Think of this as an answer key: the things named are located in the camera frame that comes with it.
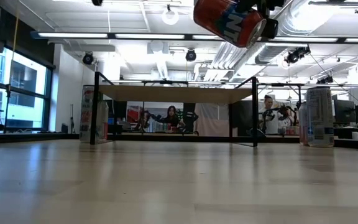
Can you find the thin black floor stand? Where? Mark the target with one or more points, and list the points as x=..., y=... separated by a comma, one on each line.
x=72, y=121

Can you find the tall white can blue print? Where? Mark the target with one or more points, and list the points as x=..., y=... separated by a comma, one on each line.
x=320, y=118

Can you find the short silver and pink can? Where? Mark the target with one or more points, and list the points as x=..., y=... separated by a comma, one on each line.
x=303, y=130

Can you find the black ceiling track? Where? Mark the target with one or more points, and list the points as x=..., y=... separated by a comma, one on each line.
x=336, y=3

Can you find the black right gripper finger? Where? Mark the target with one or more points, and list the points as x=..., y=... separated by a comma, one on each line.
x=248, y=4
x=270, y=28

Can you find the black track spotlight cluster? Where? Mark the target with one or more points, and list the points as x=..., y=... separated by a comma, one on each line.
x=296, y=55
x=325, y=80

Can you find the black post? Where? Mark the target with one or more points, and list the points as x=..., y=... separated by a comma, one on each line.
x=189, y=107

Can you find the black aluminium table frame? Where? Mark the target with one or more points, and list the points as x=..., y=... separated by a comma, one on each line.
x=42, y=136

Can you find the white cup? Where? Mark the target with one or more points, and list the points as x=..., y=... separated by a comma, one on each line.
x=355, y=136

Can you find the red and white poster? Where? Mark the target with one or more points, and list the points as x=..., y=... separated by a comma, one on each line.
x=134, y=113

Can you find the person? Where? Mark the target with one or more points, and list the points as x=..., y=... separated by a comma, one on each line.
x=171, y=119
x=272, y=127

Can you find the large glass window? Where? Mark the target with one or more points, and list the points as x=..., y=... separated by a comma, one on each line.
x=26, y=93

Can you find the wooden shelf black metal frame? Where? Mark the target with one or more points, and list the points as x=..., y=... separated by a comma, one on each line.
x=172, y=93

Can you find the orange Fanta soda can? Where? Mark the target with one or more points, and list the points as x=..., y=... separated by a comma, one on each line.
x=225, y=21

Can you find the silver ventilation duct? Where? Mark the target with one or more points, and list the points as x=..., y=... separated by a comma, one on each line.
x=269, y=54

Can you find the black partition panel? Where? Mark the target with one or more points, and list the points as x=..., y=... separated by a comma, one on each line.
x=242, y=119

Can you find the long black ceiling light bar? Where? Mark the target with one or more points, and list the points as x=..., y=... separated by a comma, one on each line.
x=73, y=35

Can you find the small black box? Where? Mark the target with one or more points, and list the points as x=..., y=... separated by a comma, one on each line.
x=64, y=128

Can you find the tall white can red print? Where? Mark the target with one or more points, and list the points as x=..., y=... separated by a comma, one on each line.
x=85, y=118

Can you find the beige cloth partition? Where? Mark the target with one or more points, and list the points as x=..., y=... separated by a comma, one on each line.
x=211, y=121

